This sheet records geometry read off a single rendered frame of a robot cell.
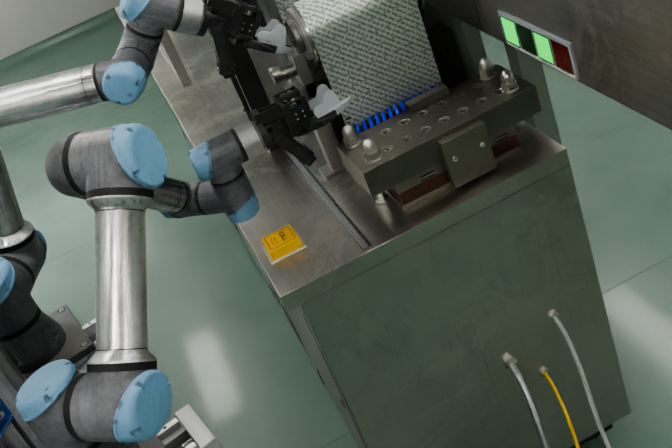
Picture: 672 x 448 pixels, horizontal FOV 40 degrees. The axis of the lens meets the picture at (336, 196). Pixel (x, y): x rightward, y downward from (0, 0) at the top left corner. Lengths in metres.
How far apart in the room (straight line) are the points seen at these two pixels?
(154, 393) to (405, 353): 0.63
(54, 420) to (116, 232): 0.33
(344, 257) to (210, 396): 1.39
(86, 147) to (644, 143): 2.40
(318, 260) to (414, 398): 0.41
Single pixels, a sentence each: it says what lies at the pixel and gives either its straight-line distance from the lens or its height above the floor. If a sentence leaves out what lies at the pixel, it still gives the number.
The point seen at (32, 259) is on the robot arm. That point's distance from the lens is 2.18.
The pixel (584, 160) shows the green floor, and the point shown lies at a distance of 3.54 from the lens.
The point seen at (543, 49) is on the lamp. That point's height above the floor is 1.18.
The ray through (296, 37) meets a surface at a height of 1.26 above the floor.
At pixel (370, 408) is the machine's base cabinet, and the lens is 2.03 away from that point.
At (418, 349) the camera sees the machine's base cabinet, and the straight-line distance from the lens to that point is 1.99.
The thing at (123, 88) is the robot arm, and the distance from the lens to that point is 1.74.
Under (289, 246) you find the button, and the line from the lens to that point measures 1.89.
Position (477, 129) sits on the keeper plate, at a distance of 1.85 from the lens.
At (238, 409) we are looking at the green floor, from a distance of 3.02.
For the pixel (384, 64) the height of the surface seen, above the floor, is 1.13.
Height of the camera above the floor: 1.92
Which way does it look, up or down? 30 degrees down
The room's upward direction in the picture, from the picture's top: 22 degrees counter-clockwise
